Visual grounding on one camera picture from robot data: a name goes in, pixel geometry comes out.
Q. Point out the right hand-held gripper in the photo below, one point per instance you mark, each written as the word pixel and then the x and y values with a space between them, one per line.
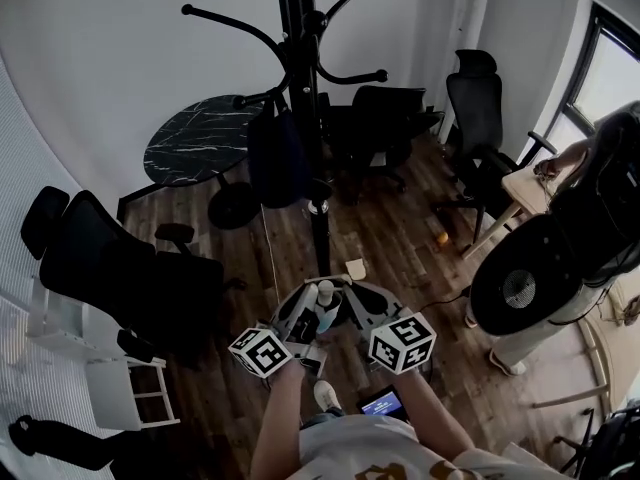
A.
pixel 402 342

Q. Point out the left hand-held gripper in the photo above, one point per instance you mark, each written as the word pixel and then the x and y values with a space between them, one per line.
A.
pixel 262 353

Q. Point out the black coat rack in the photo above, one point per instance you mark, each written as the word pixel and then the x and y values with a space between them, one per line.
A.
pixel 303 118

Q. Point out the person's left forearm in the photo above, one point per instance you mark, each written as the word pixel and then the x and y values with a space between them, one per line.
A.
pixel 275 418

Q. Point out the person's right forearm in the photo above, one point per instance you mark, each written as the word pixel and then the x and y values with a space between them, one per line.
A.
pixel 432 418

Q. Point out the beige paper scrap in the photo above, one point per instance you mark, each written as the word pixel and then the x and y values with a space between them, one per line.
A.
pixel 356 269

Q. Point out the thin white rod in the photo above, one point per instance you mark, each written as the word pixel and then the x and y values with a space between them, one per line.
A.
pixel 270 253

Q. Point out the person's white shoe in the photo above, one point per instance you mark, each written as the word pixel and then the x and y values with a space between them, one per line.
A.
pixel 327 394

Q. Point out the small black screen device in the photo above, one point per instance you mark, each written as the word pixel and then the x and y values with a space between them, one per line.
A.
pixel 382 404

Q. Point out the small orange object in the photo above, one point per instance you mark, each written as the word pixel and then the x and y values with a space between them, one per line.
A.
pixel 443 239

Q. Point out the dark blue hanging bag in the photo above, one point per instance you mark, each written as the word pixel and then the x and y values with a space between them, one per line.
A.
pixel 277 160

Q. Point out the person's white printed shirt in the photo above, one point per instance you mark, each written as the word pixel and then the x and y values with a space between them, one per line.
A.
pixel 400 450

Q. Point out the round black speaker case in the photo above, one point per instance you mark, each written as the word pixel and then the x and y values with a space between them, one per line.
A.
pixel 530 278

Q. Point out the black low office chair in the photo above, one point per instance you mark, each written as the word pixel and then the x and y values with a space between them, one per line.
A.
pixel 380 128

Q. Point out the black reclined office chair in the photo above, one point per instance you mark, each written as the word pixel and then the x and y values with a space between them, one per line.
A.
pixel 120 273

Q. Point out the round black marble table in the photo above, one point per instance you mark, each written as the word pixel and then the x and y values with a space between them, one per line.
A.
pixel 197 140

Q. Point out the light wooden table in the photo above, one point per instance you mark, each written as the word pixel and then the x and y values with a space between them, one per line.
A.
pixel 522 193

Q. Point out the black mesh headrest office chair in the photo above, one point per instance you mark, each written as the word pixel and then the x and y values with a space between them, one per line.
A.
pixel 475 113

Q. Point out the light wooden curved chair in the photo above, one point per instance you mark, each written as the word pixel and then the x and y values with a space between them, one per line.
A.
pixel 597 363

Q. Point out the black folding stand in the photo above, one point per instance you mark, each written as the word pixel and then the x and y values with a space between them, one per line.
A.
pixel 600 443

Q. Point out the black framed window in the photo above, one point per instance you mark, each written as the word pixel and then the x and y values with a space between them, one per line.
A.
pixel 607 68

